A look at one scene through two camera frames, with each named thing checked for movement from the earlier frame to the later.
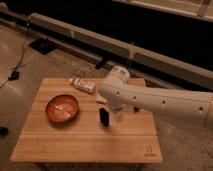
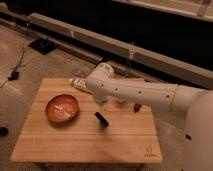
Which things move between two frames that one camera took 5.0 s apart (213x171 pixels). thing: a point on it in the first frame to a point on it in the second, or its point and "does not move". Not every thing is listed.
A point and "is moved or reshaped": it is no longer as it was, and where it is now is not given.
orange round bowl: (62, 108) does not move
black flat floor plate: (42, 45) does not move
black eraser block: (104, 116) is moved or reshaped
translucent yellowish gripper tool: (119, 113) to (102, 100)
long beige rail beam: (186, 70) does not move
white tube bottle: (84, 85) does not move
